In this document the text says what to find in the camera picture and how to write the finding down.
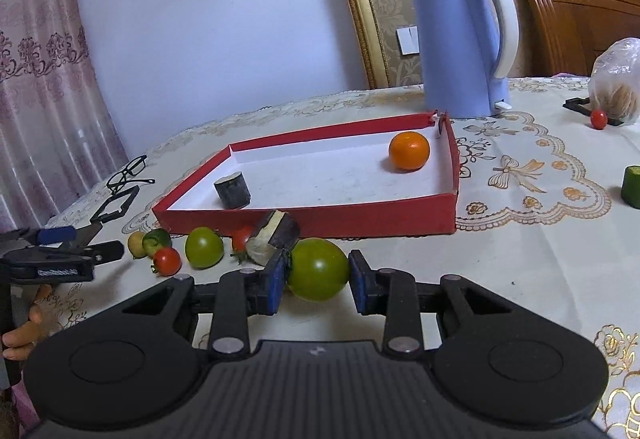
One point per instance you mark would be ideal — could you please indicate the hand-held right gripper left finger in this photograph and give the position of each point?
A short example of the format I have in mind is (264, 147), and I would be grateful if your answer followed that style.
(276, 284)

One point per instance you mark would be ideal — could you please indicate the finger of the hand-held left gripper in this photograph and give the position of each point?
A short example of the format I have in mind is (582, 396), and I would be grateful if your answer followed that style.
(57, 235)
(107, 251)

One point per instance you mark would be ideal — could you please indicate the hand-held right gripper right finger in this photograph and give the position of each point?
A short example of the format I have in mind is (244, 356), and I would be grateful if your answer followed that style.
(357, 284)

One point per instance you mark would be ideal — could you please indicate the small yellow fruit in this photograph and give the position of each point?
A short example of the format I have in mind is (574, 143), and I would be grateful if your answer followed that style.
(135, 245)

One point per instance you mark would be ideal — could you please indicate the large green tomato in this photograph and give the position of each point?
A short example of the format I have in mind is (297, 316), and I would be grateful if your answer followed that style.
(317, 269)

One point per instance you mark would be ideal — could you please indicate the small green cucumber piece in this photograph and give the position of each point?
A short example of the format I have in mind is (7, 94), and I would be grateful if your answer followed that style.
(157, 241)

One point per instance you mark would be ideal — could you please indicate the cut eggplant piece white flesh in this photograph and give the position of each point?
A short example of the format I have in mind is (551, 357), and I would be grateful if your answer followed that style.
(280, 231)

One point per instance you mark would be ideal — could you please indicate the red tomato with stem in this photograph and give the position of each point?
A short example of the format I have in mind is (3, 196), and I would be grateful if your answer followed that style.
(242, 236)
(168, 262)

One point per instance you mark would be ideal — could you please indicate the red cardboard box tray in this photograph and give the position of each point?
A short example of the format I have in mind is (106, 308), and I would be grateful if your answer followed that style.
(375, 221)

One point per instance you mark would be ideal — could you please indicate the small green tomato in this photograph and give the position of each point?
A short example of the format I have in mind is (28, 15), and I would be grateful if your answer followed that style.
(204, 248)

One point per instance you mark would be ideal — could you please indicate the person's left hand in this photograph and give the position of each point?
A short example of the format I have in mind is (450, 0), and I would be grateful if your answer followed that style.
(22, 339)

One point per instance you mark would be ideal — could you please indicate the black eyeglasses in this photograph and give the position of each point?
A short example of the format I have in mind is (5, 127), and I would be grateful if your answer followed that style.
(136, 165)

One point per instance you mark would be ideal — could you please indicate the round dark eggplant piece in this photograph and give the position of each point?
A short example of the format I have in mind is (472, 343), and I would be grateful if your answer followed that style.
(232, 191)

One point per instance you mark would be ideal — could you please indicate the orange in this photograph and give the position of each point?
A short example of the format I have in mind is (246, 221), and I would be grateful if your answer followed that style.
(410, 150)

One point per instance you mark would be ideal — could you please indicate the pink patterned curtain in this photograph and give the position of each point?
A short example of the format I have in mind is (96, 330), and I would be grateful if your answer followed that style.
(45, 69)

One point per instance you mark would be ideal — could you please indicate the cream embroidered tablecloth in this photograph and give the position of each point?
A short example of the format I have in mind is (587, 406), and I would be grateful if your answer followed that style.
(525, 244)

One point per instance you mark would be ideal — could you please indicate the blue electric kettle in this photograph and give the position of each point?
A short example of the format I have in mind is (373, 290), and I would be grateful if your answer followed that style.
(450, 44)

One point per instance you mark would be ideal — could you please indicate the tall green cucumber piece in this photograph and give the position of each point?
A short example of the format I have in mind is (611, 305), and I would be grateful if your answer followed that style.
(632, 189)

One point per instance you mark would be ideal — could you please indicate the red cherry tomato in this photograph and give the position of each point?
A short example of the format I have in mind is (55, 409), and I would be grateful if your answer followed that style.
(598, 119)

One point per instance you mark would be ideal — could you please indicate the clear plastic bag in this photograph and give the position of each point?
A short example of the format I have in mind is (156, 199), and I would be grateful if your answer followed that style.
(617, 79)

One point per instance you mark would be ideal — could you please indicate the black hexagonal frame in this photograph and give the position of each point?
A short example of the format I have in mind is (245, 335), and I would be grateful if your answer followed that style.
(131, 195)

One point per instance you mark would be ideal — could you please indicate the white wall switch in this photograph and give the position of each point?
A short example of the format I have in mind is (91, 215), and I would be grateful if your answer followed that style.
(407, 40)

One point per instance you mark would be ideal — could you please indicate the black flat frame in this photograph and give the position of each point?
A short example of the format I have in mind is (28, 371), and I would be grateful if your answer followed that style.
(575, 104)

